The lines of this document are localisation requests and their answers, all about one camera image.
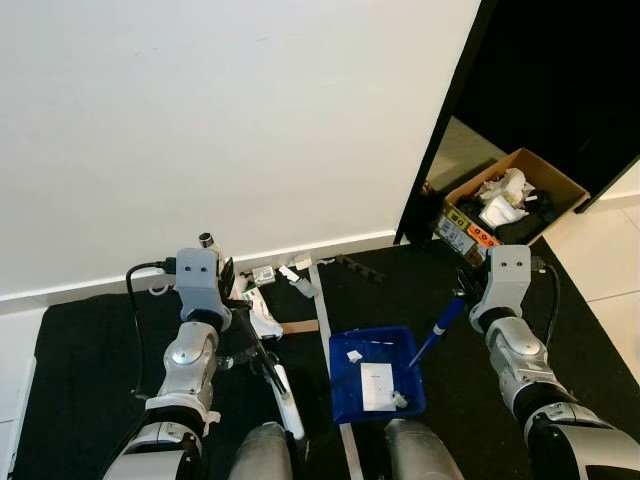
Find white wrapper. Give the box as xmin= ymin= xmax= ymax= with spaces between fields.
xmin=245 ymin=290 xmax=285 ymax=342

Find brown cardboard strip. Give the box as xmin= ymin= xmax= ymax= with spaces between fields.
xmin=280 ymin=319 xmax=322 ymax=335

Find white brush with black handle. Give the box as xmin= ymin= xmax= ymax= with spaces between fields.
xmin=232 ymin=310 xmax=307 ymax=442

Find white paper slip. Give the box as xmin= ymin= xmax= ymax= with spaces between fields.
xmin=358 ymin=362 xmax=397 ymax=412

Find blue plastic dustpan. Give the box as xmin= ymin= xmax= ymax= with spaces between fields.
xmin=328 ymin=298 xmax=467 ymax=426

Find black floor mat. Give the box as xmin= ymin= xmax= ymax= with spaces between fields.
xmin=10 ymin=245 xmax=623 ymax=480

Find small white tube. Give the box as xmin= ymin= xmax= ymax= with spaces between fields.
xmin=278 ymin=265 xmax=320 ymax=300

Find clear safety glasses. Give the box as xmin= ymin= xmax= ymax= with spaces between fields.
xmin=215 ymin=350 xmax=257 ymax=370

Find white crumpled trash paper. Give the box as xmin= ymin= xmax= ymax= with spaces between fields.
xmin=478 ymin=168 xmax=532 ymax=230

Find black ribbed strip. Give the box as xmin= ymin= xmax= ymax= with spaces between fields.
xmin=335 ymin=255 xmax=384 ymax=282

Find cardboard trash box with labels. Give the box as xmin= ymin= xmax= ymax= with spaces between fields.
xmin=433 ymin=148 xmax=592 ymax=252

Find grey robot left leg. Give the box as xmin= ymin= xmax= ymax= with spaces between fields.
xmin=230 ymin=420 xmax=299 ymax=480

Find grey robot leg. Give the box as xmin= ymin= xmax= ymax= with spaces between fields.
xmin=385 ymin=418 xmax=467 ymax=480
xmin=230 ymin=420 xmax=299 ymax=480

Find grey robot right leg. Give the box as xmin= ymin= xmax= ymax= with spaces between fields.
xmin=385 ymin=418 xmax=467 ymax=480

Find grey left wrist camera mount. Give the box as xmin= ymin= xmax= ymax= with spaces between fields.
xmin=175 ymin=250 xmax=234 ymax=327

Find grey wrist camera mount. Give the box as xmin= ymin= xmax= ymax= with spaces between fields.
xmin=175 ymin=250 xmax=234 ymax=327
xmin=470 ymin=245 xmax=535 ymax=327

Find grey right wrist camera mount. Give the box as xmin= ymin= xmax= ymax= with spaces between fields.
xmin=470 ymin=245 xmax=535 ymax=327

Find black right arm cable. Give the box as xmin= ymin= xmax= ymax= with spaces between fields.
xmin=533 ymin=260 xmax=562 ymax=347

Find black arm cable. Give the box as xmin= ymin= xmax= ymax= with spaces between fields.
xmin=533 ymin=260 xmax=562 ymax=347
xmin=125 ymin=260 xmax=183 ymax=401

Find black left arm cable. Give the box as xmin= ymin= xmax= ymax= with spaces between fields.
xmin=125 ymin=260 xmax=183 ymax=401

